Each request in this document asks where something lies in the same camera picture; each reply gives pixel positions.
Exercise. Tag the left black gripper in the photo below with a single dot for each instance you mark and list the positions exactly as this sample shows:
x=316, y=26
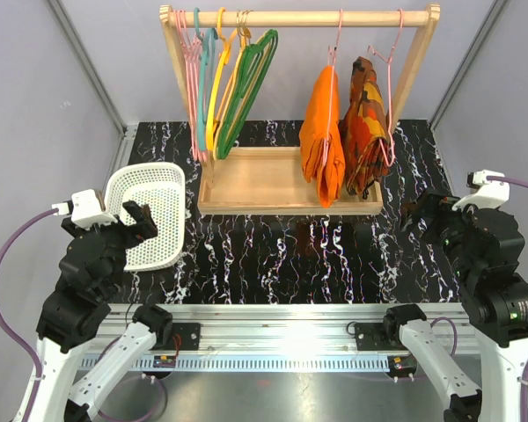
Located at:
x=142, y=214

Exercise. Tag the aluminium mounting rail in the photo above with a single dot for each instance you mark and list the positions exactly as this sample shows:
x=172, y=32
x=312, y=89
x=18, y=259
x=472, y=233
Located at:
x=275, y=338

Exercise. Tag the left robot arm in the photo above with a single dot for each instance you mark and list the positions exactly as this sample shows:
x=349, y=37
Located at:
x=70, y=317

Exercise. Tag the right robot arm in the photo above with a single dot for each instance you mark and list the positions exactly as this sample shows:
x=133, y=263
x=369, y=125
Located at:
x=483, y=245

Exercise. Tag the teal hanger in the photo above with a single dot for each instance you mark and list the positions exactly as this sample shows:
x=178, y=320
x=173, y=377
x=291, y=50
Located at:
x=207, y=62

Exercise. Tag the white perforated plastic basket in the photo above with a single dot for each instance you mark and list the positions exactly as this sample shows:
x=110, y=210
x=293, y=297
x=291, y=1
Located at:
x=162, y=187

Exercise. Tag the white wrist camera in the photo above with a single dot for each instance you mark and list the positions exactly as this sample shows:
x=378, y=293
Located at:
x=85, y=209
x=486, y=192

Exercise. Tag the pink wire hangers left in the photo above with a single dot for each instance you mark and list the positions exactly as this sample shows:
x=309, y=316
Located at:
x=191, y=48

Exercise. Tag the wooden clothes rack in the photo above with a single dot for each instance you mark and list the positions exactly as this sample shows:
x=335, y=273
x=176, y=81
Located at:
x=269, y=180

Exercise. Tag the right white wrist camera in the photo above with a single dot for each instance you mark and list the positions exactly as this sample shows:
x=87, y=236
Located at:
x=486, y=192

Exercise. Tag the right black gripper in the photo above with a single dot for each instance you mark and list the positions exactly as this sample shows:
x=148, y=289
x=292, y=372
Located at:
x=431, y=203

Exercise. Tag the yellow hanger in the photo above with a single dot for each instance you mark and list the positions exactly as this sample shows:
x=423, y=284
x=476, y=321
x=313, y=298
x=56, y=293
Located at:
x=224, y=58

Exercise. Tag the green hanger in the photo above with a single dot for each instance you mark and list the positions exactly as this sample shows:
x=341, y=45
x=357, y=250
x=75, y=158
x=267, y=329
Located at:
x=253, y=64

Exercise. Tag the orange camouflage trousers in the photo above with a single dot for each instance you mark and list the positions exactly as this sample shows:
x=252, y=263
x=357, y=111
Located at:
x=366, y=142

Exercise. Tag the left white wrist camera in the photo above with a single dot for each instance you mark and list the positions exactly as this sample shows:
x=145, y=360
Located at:
x=85, y=209

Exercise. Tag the pink wire hanger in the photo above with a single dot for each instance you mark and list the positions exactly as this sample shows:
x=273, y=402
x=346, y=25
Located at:
x=391, y=88
x=331, y=64

